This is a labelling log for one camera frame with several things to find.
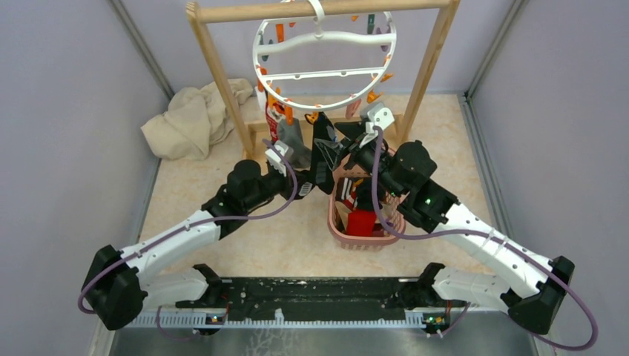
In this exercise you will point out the red snowflake sock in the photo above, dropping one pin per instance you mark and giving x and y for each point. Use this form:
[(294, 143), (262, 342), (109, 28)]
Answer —
[(274, 114)]

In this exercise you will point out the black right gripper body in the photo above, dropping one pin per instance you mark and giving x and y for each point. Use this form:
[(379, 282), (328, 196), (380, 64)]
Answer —
[(363, 157)]

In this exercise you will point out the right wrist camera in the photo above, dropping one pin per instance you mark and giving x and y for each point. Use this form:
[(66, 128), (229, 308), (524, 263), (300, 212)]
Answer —
[(375, 115)]

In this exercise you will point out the beige crumpled cloth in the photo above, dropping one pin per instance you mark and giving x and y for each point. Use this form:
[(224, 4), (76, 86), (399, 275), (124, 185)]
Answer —
[(195, 120)]

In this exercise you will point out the grey sock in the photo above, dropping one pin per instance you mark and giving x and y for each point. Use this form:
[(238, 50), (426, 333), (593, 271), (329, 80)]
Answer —
[(291, 135)]

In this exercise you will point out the white round clip hanger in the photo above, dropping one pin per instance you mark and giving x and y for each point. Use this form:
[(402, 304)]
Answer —
[(323, 62)]

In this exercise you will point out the pink plastic laundry basket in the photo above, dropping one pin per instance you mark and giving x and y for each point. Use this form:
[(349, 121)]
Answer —
[(391, 216)]

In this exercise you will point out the orange plastic clip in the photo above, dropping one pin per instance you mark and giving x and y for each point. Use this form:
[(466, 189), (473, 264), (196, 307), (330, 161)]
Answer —
[(311, 118)]

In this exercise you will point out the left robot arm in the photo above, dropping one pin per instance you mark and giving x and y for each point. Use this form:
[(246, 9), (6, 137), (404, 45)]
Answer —
[(121, 284)]

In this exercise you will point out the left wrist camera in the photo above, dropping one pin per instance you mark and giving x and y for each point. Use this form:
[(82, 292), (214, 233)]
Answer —
[(278, 155)]

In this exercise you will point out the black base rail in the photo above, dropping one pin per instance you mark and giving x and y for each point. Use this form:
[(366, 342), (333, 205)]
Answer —
[(325, 300)]

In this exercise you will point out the pink plastic clip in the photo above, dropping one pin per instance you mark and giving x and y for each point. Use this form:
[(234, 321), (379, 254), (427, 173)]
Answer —
[(352, 108)]

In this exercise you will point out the plain red sock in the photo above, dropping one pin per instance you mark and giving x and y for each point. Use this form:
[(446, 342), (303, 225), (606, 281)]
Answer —
[(361, 223)]

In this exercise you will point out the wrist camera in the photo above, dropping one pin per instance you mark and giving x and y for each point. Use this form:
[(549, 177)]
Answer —
[(278, 155), (375, 115)]

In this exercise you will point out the black patterned sport sock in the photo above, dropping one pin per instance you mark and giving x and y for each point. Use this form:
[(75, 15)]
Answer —
[(323, 133)]

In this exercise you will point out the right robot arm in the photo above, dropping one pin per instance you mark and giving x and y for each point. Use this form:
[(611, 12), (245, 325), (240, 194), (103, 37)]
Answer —
[(528, 287)]

